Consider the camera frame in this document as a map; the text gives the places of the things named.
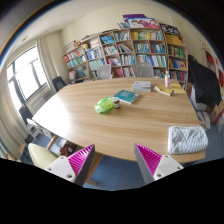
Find small dark-lidded jar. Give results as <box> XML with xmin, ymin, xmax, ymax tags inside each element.
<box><xmin>112</xmin><ymin>97</ymin><xmax>121</xmax><ymax>109</ymax></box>

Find grey mesh chair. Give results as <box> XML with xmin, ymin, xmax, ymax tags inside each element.
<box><xmin>132</xmin><ymin>62</ymin><xmax>154</xmax><ymax>78</ymax></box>
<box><xmin>97</xmin><ymin>64</ymin><xmax>112</xmax><ymax>80</ymax></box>

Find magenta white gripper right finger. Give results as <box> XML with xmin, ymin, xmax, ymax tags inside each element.
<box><xmin>134</xmin><ymin>144</ymin><xmax>183</xmax><ymax>184</ymax></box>

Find dark blue office chair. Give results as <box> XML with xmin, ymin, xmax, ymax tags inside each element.
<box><xmin>52</xmin><ymin>76</ymin><xmax>66</xmax><ymax>91</ymax></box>

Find green plastic bag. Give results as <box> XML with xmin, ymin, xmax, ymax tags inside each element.
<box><xmin>94</xmin><ymin>97</ymin><xmax>114</xmax><ymax>113</ymax></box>

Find grey mesh chair right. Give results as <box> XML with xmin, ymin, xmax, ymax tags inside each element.
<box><xmin>132</xmin><ymin>62</ymin><xmax>154</xmax><ymax>78</ymax></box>

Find teal book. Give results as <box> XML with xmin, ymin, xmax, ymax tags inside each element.
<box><xmin>115</xmin><ymin>90</ymin><xmax>139</xmax><ymax>104</ymax></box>

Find window with dark frame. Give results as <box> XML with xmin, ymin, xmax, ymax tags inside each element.
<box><xmin>7</xmin><ymin>46</ymin><xmax>47</xmax><ymax>110</ymax></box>

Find large wooden bookshelf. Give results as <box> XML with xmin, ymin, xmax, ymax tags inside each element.
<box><xmin>63</xmin><ymin>28</ymin><xmax>188</xmax><ymax>86</ymax></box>

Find pale yellow chair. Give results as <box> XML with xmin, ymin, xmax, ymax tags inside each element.
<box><xmin>28</xmin><ymin>143</ymin><xmax>58</xmax><ymax>169</ymax></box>

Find cardboard boxes by wall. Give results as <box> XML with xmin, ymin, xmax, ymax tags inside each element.
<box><xmin>196</xmin><ymin>99</ymin><xmax>224</xmax><ymax>134</ymax></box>

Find yellow book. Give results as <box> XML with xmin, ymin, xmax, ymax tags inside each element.
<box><xmin>154</xmin><ymin>85</ymin><xmax>173</xmax><ymax>96</ymax></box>

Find black coat on rack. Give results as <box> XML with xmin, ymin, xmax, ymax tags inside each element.
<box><xmin>188</xmin><ymin>55</ymin><xmax>221</xmax><ymax>108</ymax></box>

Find yellow paper pad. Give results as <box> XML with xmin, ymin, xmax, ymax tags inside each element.
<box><xmin>170</xmin><ymin>83</ymin><xmax>186</xmax><ymax>95</ymax></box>

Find beige curtain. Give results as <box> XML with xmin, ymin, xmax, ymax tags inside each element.
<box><xmin>37</xmin><ymin>37</ymin><xmax>56</xmax><ymax>94</ymax></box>

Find white radiator cover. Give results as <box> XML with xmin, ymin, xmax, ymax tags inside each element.
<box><xmin>26</xmin><ymin>88</ymin><xmax>52</xmax><ymax>115</ymax></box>

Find colourful posters on shelf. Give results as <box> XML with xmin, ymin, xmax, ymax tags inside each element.
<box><xmin>119</xmin><ymin>14</ymin><xmax>159</xmax><ymax>29</ymax></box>

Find clear plastic bottle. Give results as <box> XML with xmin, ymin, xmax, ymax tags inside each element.
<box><xmin>165</xmin><ymin>71</ymin><xmax>170</xmax><ymax>88</ymax></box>

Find grey white book stack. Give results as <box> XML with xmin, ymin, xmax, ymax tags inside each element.
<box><xmin>132</xmin><ymin>81</ymin><xmax>151</xmax><ymax>92</ymax></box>

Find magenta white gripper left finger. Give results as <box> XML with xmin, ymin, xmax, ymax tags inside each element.
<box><xmin>46</xmin><ymin>144</ymin><xmax>95</xmax><ymax>186</ymax></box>

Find white folded towel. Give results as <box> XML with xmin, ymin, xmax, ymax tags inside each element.
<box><xmin>168</xmin><ymin>126</ymin><xmax>208</xmax><ymax>155</ymax></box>

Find grey mesh chair left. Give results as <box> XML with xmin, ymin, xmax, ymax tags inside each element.
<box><xmin>97</xmin><ymin>64</ymin><xmax>112</xmax><ymax>80</ymax></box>

